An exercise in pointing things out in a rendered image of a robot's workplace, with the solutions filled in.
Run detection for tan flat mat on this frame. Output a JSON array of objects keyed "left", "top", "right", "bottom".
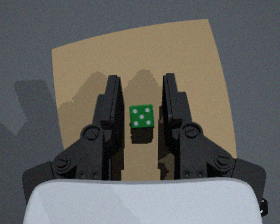
[{"left": 52, "top": 19, "right": 237, "bottom": 181}]

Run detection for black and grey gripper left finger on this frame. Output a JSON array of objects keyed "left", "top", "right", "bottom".
[{"left": 22, "top": 75, "right": 124, "bottom": 205}]

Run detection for black die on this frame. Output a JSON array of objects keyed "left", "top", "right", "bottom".
[{"left": 260, "top": 198, "right": 268, "bottom": 217}]

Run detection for green die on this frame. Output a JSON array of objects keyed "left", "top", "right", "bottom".
[{"left": 129, "top": 104, "right": 154, "bottom": 129}]

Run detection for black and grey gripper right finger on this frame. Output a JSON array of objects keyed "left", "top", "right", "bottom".
[{"left": 162, "top": 73, "right": 266, "bottom": 208}]

